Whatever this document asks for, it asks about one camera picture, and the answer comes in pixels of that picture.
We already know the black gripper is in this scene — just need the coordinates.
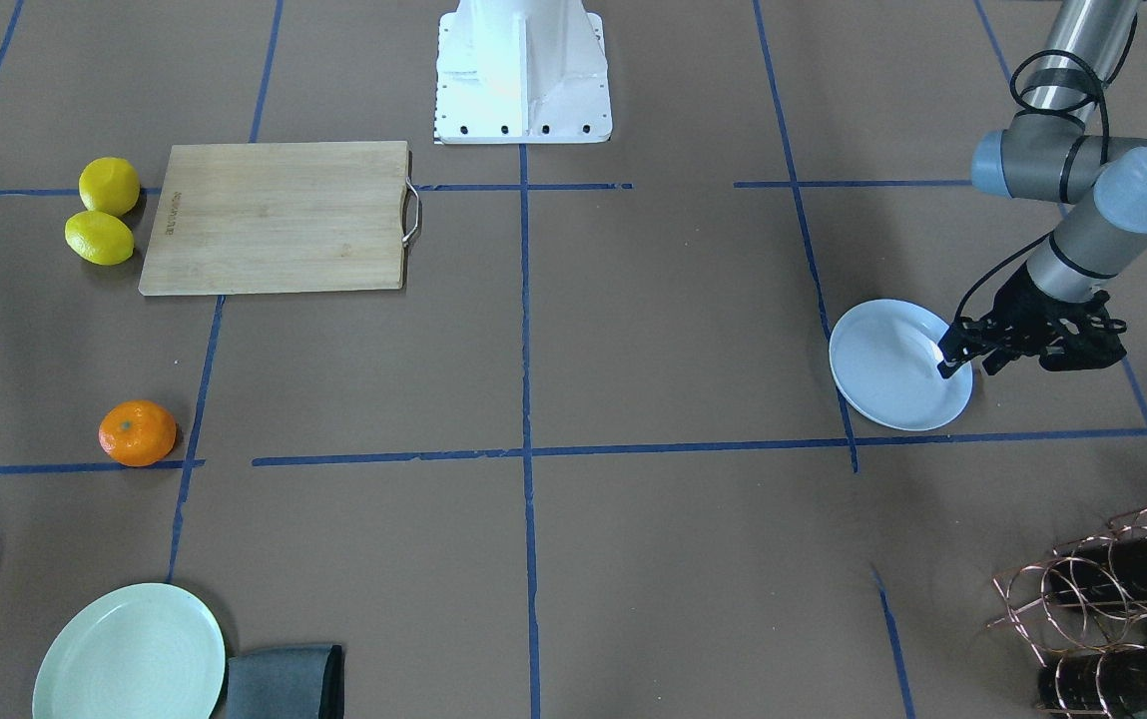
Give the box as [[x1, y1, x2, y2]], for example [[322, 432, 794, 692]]
[[936, 266, 1128, 380]]

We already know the light blue plate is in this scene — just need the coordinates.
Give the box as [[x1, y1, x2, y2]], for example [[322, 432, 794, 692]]
[[829, 299, 973, 431]]

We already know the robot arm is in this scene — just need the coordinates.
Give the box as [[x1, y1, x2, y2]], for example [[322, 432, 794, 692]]
[[937, 1, 1147, 378]]

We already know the mint green plate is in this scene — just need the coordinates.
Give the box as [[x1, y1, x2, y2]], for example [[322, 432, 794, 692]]
[[31, 583, 227, 718]]

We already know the dark green wine bottle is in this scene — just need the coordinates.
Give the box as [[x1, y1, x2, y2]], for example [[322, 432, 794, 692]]
[[1046, 536, 1147, 611]]

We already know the bamboo cutting board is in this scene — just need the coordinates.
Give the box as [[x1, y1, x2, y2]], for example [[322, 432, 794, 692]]
[[139, 141, 421, 297]]

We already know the dark grey folded cloth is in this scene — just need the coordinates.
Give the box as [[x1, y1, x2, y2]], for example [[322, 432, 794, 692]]
[[225, 643, 344, 718]]

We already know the orange mandarin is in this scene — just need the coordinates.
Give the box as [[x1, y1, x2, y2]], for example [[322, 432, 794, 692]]
[[97, 399, 178, 467]]

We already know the yellow lemon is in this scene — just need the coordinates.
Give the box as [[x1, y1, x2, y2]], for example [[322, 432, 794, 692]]
[[65, 210, 135, 266], [77, 158, 143, 217]]

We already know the copper wire bottle rack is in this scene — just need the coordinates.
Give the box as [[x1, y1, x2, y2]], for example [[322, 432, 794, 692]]
[[991, 506, 1147, 718]]

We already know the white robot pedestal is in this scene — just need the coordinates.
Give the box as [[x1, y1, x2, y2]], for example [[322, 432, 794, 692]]
[[434, 1, 614, 144]]

